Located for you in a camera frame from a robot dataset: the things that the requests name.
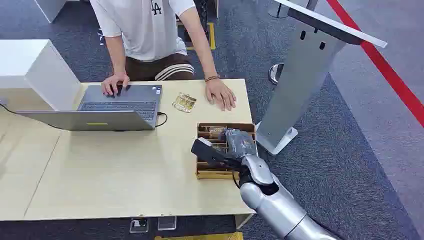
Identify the person's left hand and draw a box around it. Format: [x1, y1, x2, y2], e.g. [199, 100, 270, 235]
[204, 78, 238, 112]

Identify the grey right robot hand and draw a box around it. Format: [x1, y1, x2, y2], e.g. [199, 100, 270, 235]
[224, 128, 258, 162]

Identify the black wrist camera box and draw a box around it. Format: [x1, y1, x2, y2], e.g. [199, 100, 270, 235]
[190, 137, 243, 170]

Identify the black desk cable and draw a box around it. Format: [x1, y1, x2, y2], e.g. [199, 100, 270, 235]
[0, 102, 64, 131]

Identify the white cabinet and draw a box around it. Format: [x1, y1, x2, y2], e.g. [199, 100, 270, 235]
[0, 39, 83, 112]

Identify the yellow floor mat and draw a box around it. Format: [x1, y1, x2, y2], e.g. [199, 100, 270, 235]
[153, 231, 245, 240]

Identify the gold card in wooden box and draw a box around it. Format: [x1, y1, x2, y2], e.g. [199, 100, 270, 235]
[208, 126, 227, 140]

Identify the chrome stanchion base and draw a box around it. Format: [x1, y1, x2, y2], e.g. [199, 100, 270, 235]
[267, 63, 285, 86]

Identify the person's hand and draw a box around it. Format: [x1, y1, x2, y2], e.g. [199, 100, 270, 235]
[204, 78, 238, 112]
[100, 72, 131, 98]

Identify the black laptop cable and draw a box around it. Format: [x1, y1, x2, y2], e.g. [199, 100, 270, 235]
[154, 111, 169, 129]

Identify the red barrier belt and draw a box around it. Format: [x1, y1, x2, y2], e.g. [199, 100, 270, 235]
[325, 0, 424, 129]

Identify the wooden card box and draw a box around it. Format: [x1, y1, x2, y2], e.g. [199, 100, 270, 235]
[195, 122, 258, 181]

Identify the silver floor socket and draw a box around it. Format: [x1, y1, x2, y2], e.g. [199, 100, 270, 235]
[156, 215, 178, 232]
[128, 218, 150, 235]

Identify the yellow floor frame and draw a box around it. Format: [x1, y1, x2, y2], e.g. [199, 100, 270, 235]
[176, 21, 217, 52]

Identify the person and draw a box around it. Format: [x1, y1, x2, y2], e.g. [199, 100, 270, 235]
[88, 0, 238, 112]

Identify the grey kiosk stand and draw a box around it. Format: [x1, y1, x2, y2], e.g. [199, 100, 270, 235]
[255, 0, 388, 157]

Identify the grey laptop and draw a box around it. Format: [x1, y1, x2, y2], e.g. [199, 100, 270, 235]
[15, 84, 164, 133]

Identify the gold foil card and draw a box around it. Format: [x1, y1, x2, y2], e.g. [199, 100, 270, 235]
[171, 92, 198, 114]

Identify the white furniture block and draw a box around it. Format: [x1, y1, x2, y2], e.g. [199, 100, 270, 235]
[34, 0, 81, 24]

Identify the person's right hand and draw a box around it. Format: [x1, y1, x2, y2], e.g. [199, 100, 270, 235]
[100, 72, 131, 98]

